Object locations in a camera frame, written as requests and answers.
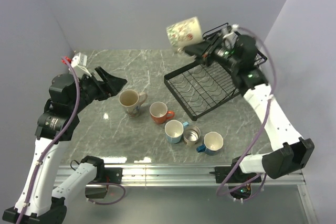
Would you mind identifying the black wire dish rack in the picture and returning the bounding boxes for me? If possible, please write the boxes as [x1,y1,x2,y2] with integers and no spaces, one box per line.
[164,23,268,121]

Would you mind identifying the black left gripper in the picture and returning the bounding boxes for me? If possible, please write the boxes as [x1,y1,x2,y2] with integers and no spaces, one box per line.
[70,66,127,113]

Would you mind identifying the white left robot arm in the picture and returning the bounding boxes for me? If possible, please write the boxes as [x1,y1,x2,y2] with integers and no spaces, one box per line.
[2,67,127,223]

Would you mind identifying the beige floral mug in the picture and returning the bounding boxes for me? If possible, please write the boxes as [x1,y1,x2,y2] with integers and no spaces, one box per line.
[119,89,148,118]

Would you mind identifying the aluminium mounting rail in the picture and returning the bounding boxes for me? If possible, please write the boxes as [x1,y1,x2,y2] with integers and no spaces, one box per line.
[54,163,306,187]

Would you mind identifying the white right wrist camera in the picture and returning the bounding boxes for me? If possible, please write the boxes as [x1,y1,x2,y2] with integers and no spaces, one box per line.
[222,24,240,41]

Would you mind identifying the orange mug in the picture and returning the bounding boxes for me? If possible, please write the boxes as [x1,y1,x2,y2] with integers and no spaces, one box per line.
[150,102,175,124]

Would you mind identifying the dark blue handled mug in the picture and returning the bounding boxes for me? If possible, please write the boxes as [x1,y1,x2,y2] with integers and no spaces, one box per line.
[196,132,224,156]

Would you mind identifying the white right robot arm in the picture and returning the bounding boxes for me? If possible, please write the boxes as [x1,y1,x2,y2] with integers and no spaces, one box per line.
[183,33,314,182]

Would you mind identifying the stainless steel cup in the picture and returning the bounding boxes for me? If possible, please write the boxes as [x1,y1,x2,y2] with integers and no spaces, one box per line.
[183,125,201,146]

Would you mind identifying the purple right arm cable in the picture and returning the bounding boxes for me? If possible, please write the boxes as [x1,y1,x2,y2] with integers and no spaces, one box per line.
[216,26,278,197]

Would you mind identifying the green inside floral mug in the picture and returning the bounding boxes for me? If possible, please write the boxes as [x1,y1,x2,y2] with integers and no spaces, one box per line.
[166,17,203,52]

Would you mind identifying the light blue mug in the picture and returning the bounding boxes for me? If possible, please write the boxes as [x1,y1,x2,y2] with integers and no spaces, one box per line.
[164,120,189,144]

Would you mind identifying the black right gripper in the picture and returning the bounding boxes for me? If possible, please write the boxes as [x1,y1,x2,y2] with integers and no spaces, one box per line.
[184,32,241,71]

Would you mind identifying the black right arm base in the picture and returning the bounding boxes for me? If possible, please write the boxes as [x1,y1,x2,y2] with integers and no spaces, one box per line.
[210,166,232,184]

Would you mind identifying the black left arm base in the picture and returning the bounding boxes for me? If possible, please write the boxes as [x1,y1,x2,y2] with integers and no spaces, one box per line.
[97,167,123,184]

